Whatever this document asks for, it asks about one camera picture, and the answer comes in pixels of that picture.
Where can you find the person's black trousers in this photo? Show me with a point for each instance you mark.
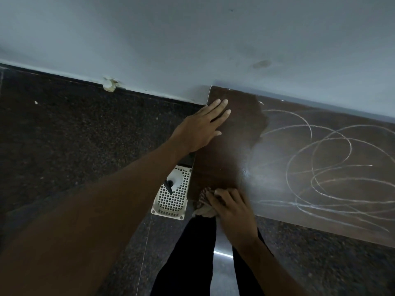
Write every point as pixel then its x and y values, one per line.
pixel 185 262

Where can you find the person's right hand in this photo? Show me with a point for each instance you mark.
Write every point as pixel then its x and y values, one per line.
pixel 237 218

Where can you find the white spray bottle black trigger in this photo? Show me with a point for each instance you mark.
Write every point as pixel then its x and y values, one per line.
pixel 177 178

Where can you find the striped brown cleaning cloth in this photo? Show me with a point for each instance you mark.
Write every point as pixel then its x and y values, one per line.
pixel 203 209

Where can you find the person's left forearm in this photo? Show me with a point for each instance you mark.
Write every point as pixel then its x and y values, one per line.
pixel 77 228

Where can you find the white plastic lattice basket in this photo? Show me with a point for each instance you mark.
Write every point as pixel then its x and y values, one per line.
pixel 172 203

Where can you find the dark wooden table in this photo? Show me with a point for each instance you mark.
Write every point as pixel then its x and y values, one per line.
pixel 234 144

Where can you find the person's left hand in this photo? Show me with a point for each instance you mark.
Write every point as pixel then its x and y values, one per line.
pixel 197 129

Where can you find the person's right forearm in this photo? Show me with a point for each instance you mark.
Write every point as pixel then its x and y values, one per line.
pixel 265 271

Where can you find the white plaster lump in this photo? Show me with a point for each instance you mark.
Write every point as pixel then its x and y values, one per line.
pixel 109 85

